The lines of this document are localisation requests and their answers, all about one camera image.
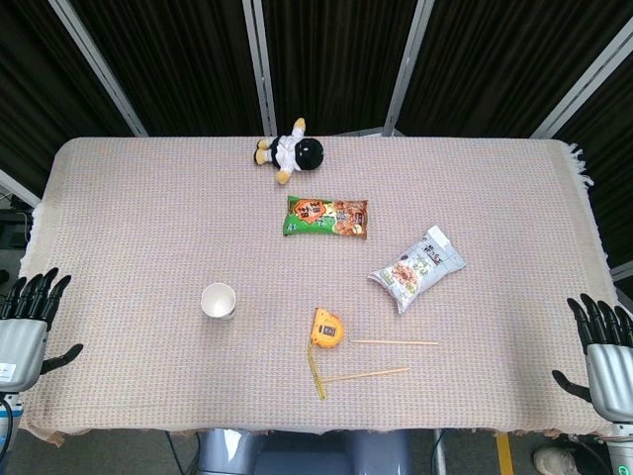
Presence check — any white paper cup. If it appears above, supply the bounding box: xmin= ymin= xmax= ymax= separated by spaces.
xmin=200 ymin=282 xmax=237 ymax=322

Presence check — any grey metal frame post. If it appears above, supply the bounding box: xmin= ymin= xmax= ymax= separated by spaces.
xmin=47 ymin=0 xmax=148 ymax=139
xmin=240 ymin=0 xmax=278 ymax=136
xmin=528 ymin=17 xmax=633 ymax=140
xmin=383 ymin=0 xmax=437 ymax=136

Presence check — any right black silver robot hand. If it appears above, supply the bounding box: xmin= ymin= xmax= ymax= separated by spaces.
xmin=551 ymin=293 xmax=633 ymax=426

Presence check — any black white plush doll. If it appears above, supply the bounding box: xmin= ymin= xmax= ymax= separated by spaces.
xmin=254 ymin=117 xmax=325 ymax=187

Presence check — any yellow tape measure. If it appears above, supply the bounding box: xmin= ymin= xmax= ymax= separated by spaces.
xmin=308 ymin=307 xmax=345 ymax=400

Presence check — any grey blue robot torso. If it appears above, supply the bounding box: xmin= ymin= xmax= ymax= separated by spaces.
xmin=197 ymin=428 xmax=412 ymax=475

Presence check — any wooden chopstick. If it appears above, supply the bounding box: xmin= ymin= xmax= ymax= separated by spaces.
xmin=320 ymin=367 xmax=411 ymax=385
xmin=349 ymin=338 xmax=439 ymax=346

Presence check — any white silver snack bag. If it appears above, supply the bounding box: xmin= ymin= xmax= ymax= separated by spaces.
xmin=366 ymin=225 xmax=467 ymax=317

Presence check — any white shoe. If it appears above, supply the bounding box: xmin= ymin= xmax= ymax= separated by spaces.
xmin=532 ymin=444 xmax=583 ymax=475

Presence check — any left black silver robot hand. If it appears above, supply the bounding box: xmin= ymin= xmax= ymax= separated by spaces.
xmin=0 ymin=266 xmax=84 ymax=395

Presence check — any green orange snack bag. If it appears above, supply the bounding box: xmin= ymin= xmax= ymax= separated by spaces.
xmin=282 ymin=195 xmax=370 ymax=242

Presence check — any pink woven tablecloth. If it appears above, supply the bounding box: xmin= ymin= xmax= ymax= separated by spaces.
xmin=17 ymin=136 xmax=619 ymax=444

